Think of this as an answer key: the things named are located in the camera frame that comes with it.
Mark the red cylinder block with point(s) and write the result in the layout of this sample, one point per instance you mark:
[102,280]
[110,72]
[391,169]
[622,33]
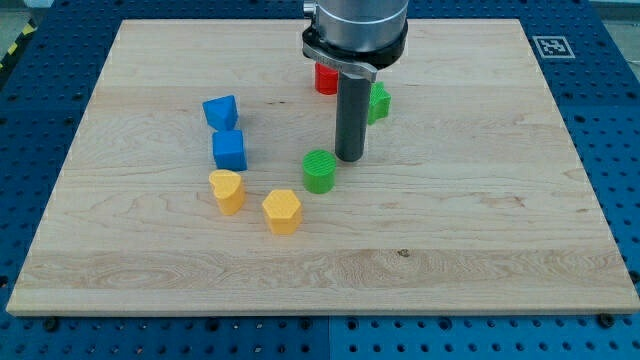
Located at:
[325,79]

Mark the green cylinder block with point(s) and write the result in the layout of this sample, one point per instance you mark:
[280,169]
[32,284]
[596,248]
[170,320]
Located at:
[319,167]

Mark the green star block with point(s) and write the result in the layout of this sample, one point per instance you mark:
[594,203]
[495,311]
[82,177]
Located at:
[379,103]

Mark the yellow hexagon block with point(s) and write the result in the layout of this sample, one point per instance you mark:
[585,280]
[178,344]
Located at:
[282,211]

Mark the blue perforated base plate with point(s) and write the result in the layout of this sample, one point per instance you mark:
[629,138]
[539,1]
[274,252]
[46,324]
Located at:
[41,107]

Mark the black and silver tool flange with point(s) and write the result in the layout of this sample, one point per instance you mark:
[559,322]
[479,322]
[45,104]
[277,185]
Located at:
[363,64]

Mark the white fiducial marker tag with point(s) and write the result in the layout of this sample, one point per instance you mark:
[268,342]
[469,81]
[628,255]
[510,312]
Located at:
[553,47]

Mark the wooden board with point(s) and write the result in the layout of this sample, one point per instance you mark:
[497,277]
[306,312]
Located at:
[470,197]

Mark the blue triangle block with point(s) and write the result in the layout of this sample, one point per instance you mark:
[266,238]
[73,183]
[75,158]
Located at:
[221,113]

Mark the yellow heart block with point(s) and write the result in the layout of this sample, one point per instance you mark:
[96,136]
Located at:
[228,189]

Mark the blue cube block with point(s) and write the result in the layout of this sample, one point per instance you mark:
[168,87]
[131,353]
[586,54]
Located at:
[228,150]

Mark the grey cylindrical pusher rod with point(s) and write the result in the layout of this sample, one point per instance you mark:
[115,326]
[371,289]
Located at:
[353,96]

